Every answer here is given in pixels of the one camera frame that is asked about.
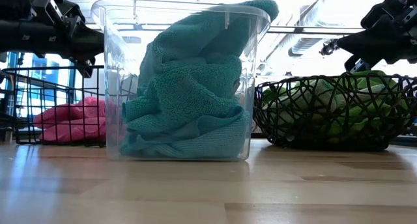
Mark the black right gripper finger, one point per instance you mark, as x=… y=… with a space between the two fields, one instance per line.
x=353 y=51
x=350 y=43

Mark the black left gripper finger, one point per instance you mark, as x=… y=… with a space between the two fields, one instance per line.
x=94 y=53
x=94 y=40

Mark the clear plastic bin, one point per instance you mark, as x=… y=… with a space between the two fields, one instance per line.
x=110 y=87

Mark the pink microfiber towel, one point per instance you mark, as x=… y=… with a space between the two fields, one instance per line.
x=81 y=108
x=75 y=133

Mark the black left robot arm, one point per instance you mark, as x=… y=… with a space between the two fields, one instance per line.
x=13 y=35

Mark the black hanging ceiling device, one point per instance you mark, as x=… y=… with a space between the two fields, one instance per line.
x=327 y=48

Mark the blue framed window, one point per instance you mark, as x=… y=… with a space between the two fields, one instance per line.
x=42 y=74

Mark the long ceiling light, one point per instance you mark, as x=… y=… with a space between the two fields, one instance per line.
x=309 y=30

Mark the dark woven round basket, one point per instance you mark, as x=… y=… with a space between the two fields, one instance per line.
x=325 y=146

